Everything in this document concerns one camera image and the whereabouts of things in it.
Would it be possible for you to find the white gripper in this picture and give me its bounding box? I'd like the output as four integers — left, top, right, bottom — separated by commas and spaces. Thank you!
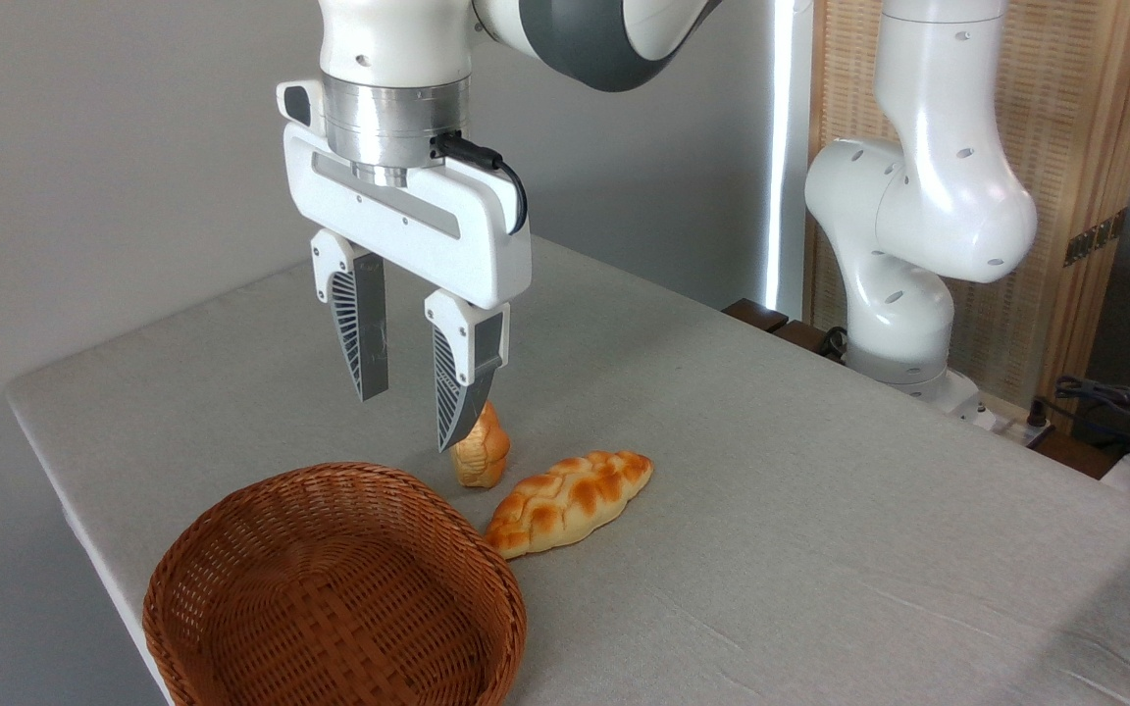
277, 79, 534, 453

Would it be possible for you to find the small golden bread roll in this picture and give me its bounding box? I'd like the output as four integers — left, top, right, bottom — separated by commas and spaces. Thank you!
450, 400, 511, 489

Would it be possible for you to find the long braided bread loaf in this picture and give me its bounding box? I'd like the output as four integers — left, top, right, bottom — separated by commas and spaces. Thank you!
485, 450, 654, 561

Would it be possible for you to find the brown wicker basket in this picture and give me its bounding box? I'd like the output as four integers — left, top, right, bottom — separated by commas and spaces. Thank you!
142, 463, 528, 706

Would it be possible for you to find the dark wooden block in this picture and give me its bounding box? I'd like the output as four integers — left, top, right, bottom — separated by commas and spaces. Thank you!
722, 298, 850, 364

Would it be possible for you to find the grey tablecloth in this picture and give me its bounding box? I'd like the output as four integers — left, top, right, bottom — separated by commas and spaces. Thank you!
4, 235, 1130, 706

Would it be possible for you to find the wooden slatted screen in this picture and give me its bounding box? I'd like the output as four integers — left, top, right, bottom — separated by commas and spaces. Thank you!
805, 0, 1130, 413

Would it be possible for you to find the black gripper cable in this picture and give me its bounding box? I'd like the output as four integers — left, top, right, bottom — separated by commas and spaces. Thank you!
431, 132, 529, 236

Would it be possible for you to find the black cable bundle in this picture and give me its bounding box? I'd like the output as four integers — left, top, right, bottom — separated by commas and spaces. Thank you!
1031, 376, 1130, 454

